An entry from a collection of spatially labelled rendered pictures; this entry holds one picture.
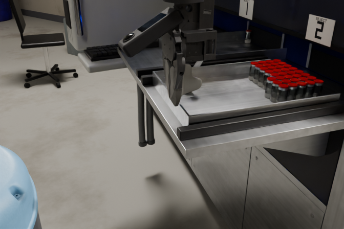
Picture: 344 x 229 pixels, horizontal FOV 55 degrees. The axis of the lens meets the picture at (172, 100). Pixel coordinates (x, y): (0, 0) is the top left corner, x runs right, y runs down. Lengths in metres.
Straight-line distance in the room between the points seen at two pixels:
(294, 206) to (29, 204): 0.85
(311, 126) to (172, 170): 1.39
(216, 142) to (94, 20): 0.98
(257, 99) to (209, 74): 0.17
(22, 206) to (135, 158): 1.82
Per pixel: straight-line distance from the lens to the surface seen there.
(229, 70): 0.90
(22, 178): 0.32
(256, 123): 0.65
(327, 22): 0.84
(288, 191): 1.07
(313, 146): 0.86
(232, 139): 0.61
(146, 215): 1.72
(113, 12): 1.47
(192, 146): 0.58
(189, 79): 0.61
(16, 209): 0.31
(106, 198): 1.84
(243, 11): 1.15
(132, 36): 0.57
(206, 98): 0.75
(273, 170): 1.11
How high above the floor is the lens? 1.19
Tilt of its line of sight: 24 degrees down
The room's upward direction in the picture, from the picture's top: straight up
